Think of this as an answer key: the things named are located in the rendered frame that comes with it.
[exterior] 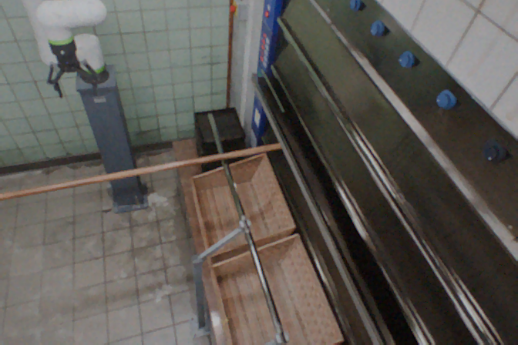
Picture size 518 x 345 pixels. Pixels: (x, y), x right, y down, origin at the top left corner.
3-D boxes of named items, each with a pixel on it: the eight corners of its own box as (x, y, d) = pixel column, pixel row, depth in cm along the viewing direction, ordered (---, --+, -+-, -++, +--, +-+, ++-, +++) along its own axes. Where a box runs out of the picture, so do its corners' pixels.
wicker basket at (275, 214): (262, 178, 255) (267, 151, 234) (290, 251, 221) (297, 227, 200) (191, 191, 242) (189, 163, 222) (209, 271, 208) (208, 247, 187)
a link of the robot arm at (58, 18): (28, -3, 132) (34, 11, 126) (66, -8, 137) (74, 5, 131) (42, 33, 142) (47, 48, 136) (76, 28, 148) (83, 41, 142)
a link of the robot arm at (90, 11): (62, -2, 161) (54, -30, 153) (90, -6, 165) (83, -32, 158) (82, 34, 139) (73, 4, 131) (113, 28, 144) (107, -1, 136)
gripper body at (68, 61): (76, 45, 149) (82, 65, 156) (53, 47, 147) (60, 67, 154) (76, 55, 145) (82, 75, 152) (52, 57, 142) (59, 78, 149)
